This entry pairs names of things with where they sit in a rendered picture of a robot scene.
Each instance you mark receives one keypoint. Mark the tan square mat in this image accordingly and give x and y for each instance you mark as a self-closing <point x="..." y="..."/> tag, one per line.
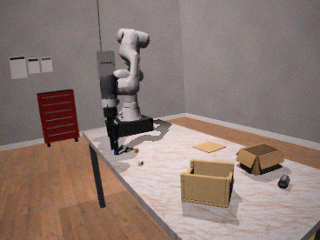
<point x="209" y="147"/>

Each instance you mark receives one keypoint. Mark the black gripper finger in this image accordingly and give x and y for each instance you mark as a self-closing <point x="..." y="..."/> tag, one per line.
<point x="109" y="134"/>
<point x="115" y="134"/>

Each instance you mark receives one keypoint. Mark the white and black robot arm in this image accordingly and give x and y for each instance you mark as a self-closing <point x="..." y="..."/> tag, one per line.
<point x="126" y="82"/>

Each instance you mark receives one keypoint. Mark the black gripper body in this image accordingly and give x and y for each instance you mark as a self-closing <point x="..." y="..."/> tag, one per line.
<point x="110" y="114"/>

